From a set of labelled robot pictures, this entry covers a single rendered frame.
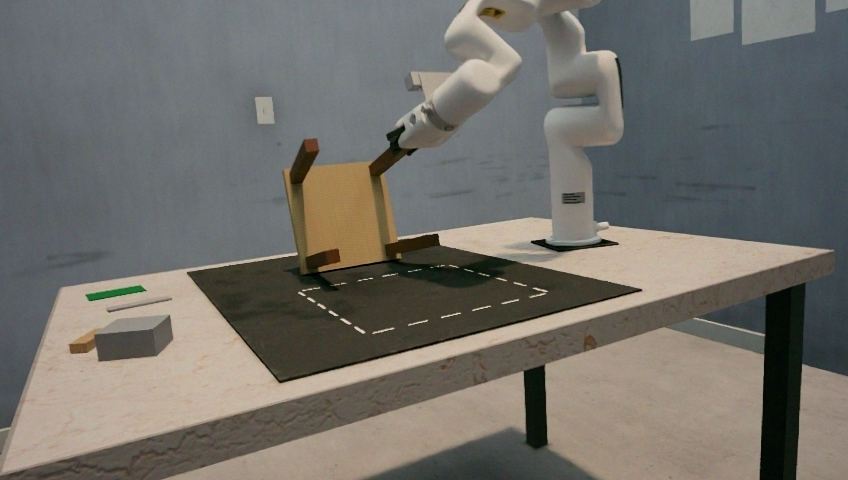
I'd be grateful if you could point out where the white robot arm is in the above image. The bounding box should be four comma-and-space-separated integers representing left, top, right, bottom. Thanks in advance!
405, 0, 624, 246

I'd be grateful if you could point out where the tan wooden stool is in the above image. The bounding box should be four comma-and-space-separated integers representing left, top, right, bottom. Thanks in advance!
282, 139, 440, 275

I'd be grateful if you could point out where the green flat block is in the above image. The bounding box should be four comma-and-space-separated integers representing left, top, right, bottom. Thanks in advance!
85, 285, 147, 302

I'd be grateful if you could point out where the dark brown work mat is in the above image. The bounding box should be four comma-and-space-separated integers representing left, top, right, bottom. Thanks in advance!
187, 245, 642, 384

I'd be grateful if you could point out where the tan wooden block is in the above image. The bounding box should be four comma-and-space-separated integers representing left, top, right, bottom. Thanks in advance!
69, 328, 102, 354

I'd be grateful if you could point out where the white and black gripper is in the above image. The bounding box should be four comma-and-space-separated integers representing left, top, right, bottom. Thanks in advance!
387, 102, 461, 157

